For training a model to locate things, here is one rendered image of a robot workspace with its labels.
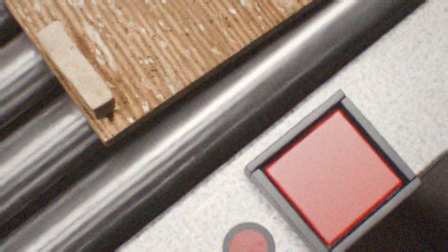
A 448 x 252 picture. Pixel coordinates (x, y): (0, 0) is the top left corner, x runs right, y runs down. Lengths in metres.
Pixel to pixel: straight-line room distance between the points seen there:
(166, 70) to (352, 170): 0.13
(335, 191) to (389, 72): 0.09
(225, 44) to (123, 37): 0.06
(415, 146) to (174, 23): 0.17
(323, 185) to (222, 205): 0.06
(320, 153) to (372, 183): 0.04
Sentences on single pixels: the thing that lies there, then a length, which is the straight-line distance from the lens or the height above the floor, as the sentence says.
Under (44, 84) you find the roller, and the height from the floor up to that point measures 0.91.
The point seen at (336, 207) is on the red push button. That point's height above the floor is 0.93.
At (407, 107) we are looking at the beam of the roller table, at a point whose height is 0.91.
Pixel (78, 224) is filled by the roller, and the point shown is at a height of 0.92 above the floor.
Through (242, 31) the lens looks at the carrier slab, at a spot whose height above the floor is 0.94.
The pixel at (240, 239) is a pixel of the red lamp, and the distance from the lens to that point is 0.52.
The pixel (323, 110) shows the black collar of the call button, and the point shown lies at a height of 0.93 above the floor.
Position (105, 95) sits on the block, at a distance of 0.49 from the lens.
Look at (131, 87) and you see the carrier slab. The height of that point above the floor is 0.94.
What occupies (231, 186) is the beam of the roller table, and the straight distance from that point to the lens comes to 0.53.
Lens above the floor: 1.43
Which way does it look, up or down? 75 degrees down
